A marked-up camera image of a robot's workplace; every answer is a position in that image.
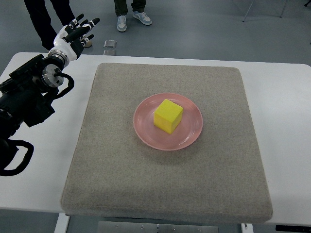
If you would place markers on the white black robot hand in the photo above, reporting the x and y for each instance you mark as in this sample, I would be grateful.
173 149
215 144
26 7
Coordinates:
72 39

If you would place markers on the yellow foam block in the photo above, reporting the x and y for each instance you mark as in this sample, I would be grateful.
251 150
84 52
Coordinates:
167 116

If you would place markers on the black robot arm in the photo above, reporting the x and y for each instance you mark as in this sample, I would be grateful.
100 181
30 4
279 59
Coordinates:
26 96

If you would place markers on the clear floor plate upper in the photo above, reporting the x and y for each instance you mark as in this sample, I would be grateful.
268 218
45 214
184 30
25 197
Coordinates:
110 44

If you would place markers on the clear floor plate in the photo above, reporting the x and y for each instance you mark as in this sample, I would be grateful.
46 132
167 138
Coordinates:
110 52
110 44

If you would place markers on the clear floor plate lower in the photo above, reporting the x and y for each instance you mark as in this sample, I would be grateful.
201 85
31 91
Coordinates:
110 52

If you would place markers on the pink plate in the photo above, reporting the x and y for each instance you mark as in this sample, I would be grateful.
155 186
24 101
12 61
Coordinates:
187 131

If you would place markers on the person in dark clothes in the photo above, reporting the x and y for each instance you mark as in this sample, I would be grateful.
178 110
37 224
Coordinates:
42 21

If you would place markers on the person in white sneakers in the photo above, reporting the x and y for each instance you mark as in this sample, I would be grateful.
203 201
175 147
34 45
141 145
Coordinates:
121 11

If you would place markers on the beige fabric mat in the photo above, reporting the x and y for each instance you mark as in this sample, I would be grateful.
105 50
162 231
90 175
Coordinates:
219 178

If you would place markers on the white table leg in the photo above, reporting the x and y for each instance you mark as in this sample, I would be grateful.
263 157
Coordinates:
62 223

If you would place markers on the chair legs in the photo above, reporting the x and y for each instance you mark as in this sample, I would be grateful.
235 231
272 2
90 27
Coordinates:
277 8

